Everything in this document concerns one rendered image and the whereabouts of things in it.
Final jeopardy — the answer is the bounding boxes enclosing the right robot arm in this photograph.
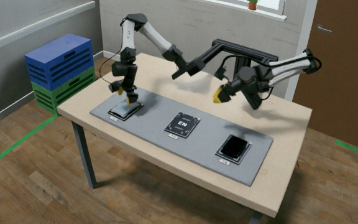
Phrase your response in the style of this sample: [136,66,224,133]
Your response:
[108,13,199,93]

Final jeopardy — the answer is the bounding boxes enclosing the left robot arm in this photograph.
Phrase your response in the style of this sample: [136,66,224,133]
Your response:
[213,48,318,108]

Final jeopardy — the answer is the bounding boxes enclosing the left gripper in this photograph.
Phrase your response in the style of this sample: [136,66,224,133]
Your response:
[211,77,244,103]

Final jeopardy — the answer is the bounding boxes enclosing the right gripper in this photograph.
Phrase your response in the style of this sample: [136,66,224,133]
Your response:
[117,76,139,105]

